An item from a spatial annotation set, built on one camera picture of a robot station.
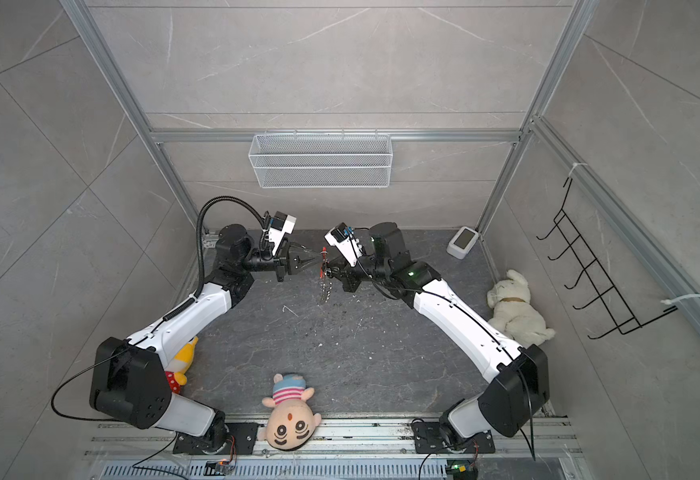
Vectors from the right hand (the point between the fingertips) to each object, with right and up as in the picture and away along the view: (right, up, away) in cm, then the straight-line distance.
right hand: (326, 265), depth 72 cm
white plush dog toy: (+53, -15, +12) cm, 57 cm away
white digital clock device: (+48, +7, +40) cm, 62 cm away
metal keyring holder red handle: (0, +1, -6) cm, 6 cm away
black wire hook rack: (+62, -9, -11) cm, 63 cm away
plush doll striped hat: (-8, -37, -3) cm, 38 cm away
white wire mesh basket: (-5, +35, +29) cm, 46 cm away
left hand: (0, +2, -4) cm, 5 cm away
